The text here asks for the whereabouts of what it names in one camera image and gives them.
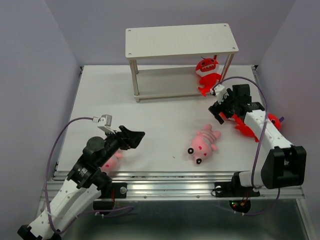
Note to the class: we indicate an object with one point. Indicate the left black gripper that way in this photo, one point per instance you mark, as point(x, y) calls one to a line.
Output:
point(127, 138)

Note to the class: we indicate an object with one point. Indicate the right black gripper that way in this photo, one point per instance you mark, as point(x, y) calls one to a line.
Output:
point(216, 108)

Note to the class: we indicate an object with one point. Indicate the red shark plush white belly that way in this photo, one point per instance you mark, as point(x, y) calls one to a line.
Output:
point(207, 70)

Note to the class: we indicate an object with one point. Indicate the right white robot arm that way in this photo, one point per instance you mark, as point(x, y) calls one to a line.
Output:
point(284, 164)

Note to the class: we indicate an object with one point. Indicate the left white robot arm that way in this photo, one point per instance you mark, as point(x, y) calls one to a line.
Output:
point(84, 183)

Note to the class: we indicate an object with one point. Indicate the white two-tier shelf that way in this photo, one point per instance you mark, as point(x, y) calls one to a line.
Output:
point(164, 42)

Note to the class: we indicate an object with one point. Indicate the pink striped plush left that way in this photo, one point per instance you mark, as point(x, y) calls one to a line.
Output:
point(112, 163)

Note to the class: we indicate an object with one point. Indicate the pink striped plush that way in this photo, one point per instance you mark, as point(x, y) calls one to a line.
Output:
point(112, 163)
point(203, 144)

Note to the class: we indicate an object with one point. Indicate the pink striped plush centre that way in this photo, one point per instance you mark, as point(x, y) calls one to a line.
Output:
point(203, 144)

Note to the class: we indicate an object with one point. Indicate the red plush purple horn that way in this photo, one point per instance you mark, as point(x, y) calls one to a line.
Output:
point(247, 132)

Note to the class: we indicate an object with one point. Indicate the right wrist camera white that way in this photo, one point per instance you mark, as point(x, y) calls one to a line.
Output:
point(220, 92)

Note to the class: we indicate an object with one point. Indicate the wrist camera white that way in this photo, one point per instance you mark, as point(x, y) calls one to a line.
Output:
point(220, 92)
point(104, 123)

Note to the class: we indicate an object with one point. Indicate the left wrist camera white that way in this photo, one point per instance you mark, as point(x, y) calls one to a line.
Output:
point(104, 123)

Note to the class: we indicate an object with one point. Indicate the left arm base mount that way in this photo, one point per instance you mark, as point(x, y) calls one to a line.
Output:
point(105, 204)

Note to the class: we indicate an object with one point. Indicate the aluminium rail frame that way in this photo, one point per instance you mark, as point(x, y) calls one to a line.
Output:
point(170, 111)

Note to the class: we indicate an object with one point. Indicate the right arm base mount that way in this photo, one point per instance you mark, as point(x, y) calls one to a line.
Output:
point(239, 195)

